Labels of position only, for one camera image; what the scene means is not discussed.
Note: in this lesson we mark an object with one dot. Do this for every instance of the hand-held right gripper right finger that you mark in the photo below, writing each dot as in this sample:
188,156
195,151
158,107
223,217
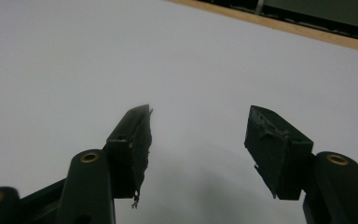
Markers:
276,155

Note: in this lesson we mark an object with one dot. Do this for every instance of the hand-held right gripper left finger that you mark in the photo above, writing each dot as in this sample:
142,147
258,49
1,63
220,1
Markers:
127,155

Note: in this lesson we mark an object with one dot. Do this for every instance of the grey metal bar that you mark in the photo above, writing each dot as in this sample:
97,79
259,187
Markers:
259,6

